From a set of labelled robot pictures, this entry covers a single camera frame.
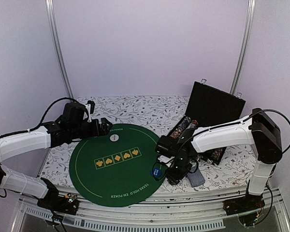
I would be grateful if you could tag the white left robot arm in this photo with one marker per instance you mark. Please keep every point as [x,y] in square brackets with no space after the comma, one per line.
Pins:
[20,142]

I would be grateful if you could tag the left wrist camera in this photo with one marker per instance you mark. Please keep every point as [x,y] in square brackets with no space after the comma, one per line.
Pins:
[90,105]

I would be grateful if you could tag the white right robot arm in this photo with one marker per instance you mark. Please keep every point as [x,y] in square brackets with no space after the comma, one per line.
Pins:
[257,130]

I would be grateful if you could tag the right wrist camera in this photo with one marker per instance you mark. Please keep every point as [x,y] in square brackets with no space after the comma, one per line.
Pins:
[167,148]

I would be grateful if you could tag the aluminium frame post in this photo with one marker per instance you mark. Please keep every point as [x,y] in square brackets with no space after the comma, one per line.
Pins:
[245,40]
[55,37]

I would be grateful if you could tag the blue playing card deck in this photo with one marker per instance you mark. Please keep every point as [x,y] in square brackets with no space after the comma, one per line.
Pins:
[196,179]

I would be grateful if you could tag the white dealer button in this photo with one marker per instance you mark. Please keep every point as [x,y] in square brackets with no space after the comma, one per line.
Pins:
[114,137]

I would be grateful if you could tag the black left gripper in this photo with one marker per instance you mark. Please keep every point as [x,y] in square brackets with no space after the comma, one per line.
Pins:
[105,131]

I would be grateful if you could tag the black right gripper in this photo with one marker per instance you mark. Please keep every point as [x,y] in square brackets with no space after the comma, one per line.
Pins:
[175,179]

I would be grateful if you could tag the left aluminium frame post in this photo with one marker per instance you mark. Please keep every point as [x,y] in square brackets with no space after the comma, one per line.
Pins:
[55,37]

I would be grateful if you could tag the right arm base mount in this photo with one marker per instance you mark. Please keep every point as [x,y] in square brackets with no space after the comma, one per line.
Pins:
[244,204]

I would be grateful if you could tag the black poker chip case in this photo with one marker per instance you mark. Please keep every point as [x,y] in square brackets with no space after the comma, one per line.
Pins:
[209,107]

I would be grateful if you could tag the blue small blind button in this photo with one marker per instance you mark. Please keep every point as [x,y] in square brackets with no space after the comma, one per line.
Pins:
[156,172]

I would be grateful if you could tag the right aluminium frame post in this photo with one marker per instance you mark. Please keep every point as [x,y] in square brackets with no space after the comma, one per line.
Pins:
[245,40]

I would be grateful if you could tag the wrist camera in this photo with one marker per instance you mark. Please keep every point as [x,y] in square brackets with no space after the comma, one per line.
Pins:
[90,105]
[167,148]

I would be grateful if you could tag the round green poker mat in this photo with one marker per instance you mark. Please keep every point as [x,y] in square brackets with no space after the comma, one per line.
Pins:
[116,174]

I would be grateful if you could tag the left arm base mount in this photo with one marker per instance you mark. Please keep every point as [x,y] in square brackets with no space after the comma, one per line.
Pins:
[52,201]

